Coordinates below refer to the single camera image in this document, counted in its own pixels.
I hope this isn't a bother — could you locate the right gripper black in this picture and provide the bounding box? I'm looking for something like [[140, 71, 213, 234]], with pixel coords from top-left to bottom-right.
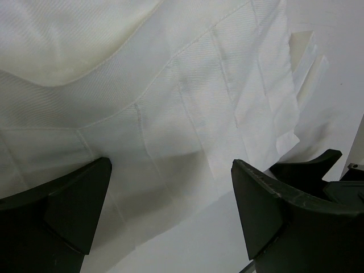
[[270, 149, 363, 210]]

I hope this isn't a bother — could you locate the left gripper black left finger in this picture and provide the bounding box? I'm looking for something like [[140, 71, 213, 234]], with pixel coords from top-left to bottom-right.
[[1, 158, 112, 272]]

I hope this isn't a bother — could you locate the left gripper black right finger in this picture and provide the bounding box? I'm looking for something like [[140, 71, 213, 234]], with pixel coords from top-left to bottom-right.
[[231, 160, 363, 272]]

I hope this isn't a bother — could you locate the white pleated skirt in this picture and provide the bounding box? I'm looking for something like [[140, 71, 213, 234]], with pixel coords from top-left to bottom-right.
[[0, 0, 302, 253]]

